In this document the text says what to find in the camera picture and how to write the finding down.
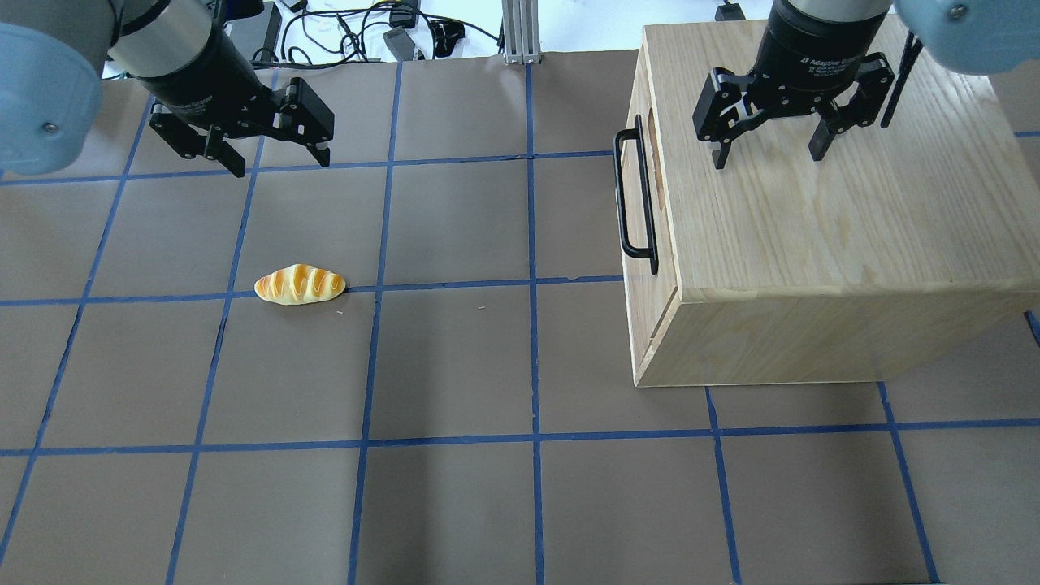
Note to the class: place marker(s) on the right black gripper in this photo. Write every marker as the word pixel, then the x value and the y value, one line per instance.
pixel 815 47

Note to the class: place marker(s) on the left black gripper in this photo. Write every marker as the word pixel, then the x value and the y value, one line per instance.
pixel 197 80

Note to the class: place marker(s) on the black drawer handle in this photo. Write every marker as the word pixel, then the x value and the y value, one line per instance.
pixel 632 141

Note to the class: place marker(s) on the wooden drawer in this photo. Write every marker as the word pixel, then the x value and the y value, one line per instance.
pixel 647 297

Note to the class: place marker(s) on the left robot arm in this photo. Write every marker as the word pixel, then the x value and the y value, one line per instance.
pixel 53 55

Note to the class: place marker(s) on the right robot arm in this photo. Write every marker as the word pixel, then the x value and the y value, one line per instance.
pixel 967 37

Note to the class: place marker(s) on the wooden drawer cabinet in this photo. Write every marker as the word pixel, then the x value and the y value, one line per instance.
pixel 901 243

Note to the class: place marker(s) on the black power adapter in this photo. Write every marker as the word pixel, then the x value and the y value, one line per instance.
pixel 256 36

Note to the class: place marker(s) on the toy bread roll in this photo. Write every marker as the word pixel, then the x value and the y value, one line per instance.
pixel 300 284

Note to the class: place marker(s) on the grey small adapter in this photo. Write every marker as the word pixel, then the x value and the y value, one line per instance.
pixel 401 45

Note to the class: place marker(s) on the aluminium frame post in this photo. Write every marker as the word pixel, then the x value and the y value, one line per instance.
pixel 520 39

